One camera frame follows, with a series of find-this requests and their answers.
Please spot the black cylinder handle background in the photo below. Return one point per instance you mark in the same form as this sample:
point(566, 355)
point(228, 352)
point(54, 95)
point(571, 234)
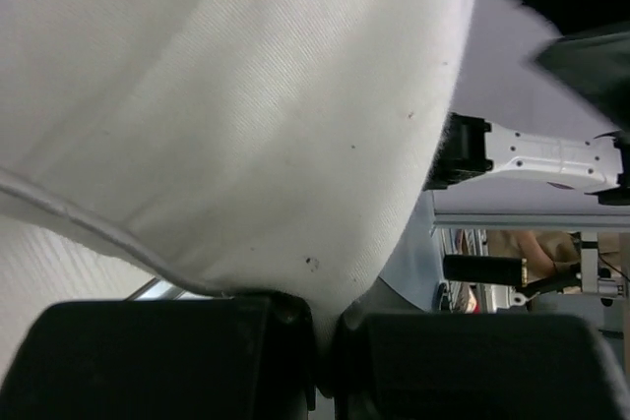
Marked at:
point(485, 270)

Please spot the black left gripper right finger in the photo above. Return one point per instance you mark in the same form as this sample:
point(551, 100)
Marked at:
point(404, 364)

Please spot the aluminium mounting rail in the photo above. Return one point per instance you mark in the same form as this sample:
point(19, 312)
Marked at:
point(157, 289)

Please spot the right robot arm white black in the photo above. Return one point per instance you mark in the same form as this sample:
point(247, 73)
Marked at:
point(475, 149)

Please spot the person in beige background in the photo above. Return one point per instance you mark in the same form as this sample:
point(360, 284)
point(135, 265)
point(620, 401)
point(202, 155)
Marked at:
point(546, 252)

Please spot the white pillow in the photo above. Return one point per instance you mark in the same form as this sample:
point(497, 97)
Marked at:
point(227, 145)

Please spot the right aluminium frame post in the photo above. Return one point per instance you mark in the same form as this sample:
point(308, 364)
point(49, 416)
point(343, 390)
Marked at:
point(556, 211)

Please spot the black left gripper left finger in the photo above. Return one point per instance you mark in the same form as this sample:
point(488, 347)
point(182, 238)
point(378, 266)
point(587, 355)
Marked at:
point(246, 357)

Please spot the black floral pillowcase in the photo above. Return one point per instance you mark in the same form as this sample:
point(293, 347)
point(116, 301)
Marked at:
point(591, 56)

